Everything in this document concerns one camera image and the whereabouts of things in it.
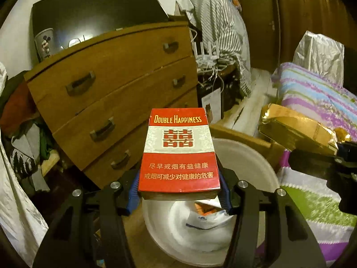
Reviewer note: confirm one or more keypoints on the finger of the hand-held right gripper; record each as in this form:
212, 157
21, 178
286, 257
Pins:
347, 149
312, 164

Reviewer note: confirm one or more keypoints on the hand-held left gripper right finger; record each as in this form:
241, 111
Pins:
226, 201

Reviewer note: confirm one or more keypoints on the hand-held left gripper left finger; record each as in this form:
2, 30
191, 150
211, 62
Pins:
131, 198

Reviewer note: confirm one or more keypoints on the white printed plastic bag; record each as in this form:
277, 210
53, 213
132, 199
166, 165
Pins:
206, 229

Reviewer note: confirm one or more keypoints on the golden brown cardboard box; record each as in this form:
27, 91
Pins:
295, 128

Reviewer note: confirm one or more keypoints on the white plastic basin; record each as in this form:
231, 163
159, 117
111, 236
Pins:
251, 159

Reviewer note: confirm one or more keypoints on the red white cigarette box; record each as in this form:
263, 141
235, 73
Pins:
178, 156

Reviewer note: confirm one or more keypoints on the orange packet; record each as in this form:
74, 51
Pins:
207, 208

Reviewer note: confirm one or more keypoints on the striped floral bedsheet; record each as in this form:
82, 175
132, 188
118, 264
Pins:
315, 97

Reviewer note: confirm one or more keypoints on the crinkled silver plastic bag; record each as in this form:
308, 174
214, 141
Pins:
318, 55

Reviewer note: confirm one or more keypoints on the white printed carton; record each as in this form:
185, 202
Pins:
212, 103

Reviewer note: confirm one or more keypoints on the dark wooden side table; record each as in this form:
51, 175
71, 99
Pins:
231, 95

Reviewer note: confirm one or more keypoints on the brown wooden dresser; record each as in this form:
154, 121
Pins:
120, 89

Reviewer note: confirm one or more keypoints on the grey printed garment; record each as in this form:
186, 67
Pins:
26, 159

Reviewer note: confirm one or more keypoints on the white cloth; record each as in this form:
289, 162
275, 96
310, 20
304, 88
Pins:
16, 206

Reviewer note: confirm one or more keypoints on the red garment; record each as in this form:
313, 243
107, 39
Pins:
16, 109

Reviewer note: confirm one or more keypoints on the white router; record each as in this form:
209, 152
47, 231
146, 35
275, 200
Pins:
206, 55

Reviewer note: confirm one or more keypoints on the dark wooden wardrobe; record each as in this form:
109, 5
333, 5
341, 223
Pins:
312, 5

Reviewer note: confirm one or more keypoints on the dark brown door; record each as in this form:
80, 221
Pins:
256, 19

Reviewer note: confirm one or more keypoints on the grey striped cloth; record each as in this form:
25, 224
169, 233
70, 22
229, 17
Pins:
220, 22

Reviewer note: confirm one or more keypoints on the cartoon mouse cup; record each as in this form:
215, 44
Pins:
44, 44

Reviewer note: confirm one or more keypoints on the colourful bag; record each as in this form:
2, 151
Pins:
234, 0

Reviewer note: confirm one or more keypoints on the black television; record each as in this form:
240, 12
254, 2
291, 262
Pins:
97, 11

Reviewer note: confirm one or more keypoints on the wooden bed frame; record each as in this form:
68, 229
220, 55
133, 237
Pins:
251, 139

